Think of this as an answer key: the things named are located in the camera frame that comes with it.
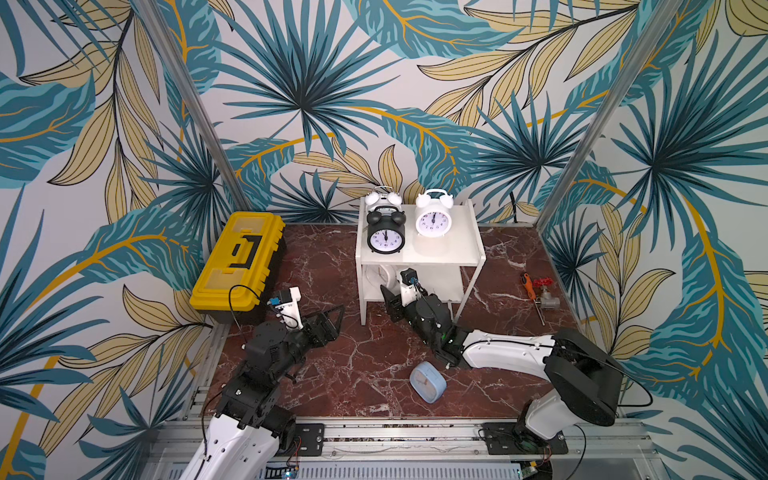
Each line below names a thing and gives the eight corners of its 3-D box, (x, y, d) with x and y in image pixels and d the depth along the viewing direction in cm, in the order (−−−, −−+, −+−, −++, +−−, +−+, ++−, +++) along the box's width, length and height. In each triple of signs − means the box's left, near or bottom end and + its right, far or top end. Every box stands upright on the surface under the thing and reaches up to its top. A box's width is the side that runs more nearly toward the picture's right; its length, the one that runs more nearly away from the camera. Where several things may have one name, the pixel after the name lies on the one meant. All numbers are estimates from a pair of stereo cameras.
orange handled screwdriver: (541, 325, 96) (546, 320, 94) (521, 277, 108) (524, 272, 105) (544, 324, 96) (548, 320, 94) (524, 277, 108) (527, 272, 105)
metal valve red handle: (538, 309, 99) (543, 304, 96) (529, 283, 106) (533, 277, 103) (557, 310, 99) (562, 304, 96) (546, 283, 106) (551, 277, 103)
